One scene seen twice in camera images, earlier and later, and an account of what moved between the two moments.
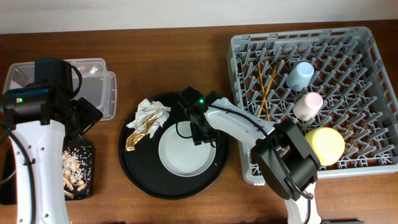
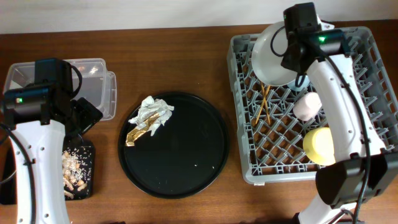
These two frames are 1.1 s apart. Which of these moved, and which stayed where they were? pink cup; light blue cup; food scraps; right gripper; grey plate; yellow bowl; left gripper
Moved: grey plate; right gripper
Stayed: food scraps; pink cup; light blue cup; left gripper; yellow bowl
